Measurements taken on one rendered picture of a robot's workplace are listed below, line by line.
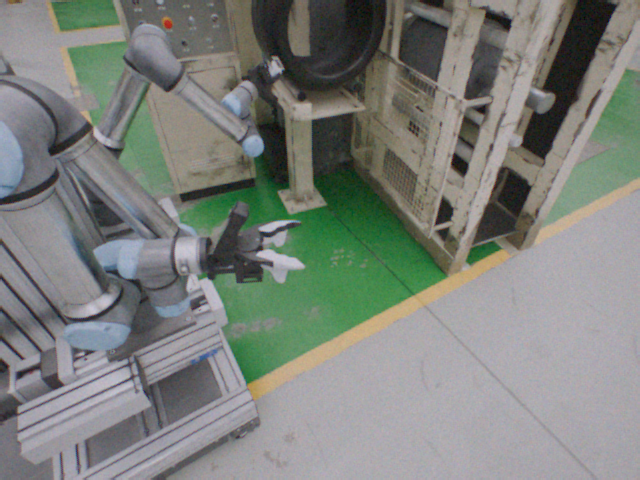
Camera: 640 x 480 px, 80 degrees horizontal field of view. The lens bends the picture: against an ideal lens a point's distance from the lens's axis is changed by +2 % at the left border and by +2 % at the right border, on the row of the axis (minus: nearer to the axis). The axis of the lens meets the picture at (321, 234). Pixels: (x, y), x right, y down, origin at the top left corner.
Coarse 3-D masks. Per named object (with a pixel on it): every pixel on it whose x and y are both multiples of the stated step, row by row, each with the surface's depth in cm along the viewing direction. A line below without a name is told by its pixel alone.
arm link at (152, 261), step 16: (144, 240) 73; (160, 240) 73; (176, 240) 73; (128, 256) 70; (144, 256) 70; (160, 256) 71; (128, 272) 71; (144, 272) 71; (160, 272) 72; (176, 272) 72
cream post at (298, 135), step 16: (304, 0) 178; (304, 16) 183; (288, 32) 184; (304, 32) 187; (304, 48) 192; (288, 128) 223; (304, 128) 221; (288, 144) 233; (304, 144) 228; (288, 160) 243; (304, 160) 235; (304, 176) 243; (304, 192) 251
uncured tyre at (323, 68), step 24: (264, 0) 144; (288, 0) 142; (360, 0) 176; (384, 0) 157; (264, 24) 148; (360, 24) 181; (384, 24) 164; (264, 48) 158; (288, 48) 153; (336, 48) 187; (360, 48) 181; (288, 72) 160; (312, 72) 187; (336, 72) 184; (360, 72) 173
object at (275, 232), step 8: (272, 224) 79; (280, 224) 79; (288, 224) 79; (296, 224) 80; (264, 232) 77; (272, 232) 77; (280, 232) 80; (264, 240) 79; (272, 240) 80; (280, 240) 82
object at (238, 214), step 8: (232, 208) 70; (240, 208) 69; (232, 216) 68; (240, 216) 68; (232, 224) 69; (240, 224) 69; (224, 232) 70; (232, 232) 70; (224, 240) 71; (232, 240) 71; (216, 248) 72; (224, 248) 72; (224, 256) 73
